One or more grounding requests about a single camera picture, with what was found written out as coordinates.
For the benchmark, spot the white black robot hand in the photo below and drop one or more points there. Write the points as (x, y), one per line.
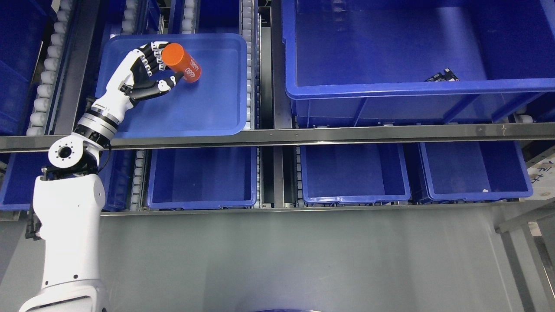
(131, 83)

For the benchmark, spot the orange cylindrical capacitor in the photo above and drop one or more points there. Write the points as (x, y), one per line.
(175, 56)

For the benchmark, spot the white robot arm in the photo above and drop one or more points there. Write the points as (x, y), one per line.
(67, 200)

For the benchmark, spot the steel shelf rack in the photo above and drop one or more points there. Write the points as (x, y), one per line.
(277, 169)

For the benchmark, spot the stainless steel desk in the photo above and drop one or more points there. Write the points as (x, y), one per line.
(528, 241)

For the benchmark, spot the blue shallow tray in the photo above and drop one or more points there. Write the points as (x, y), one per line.
(215, 105)

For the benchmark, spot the blue bin lower left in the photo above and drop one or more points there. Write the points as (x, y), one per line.
(23, 168)

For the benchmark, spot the blue bin lower middle-left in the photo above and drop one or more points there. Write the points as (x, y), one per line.
(202, 178)

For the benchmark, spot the blue bin upper left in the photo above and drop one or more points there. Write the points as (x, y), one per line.
(22, 24)

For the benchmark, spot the large blue bin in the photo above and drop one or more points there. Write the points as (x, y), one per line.
(364, 63)

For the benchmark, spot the blue bin lower middle-right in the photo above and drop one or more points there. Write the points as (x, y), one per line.
(354, 173)

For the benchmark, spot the black circuit part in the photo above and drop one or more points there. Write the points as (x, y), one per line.
(446, 75)

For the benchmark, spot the blue bin lower right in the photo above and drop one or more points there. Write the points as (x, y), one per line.
(471, 171)

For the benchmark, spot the white label sign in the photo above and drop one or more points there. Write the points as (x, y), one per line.
(542, 178)

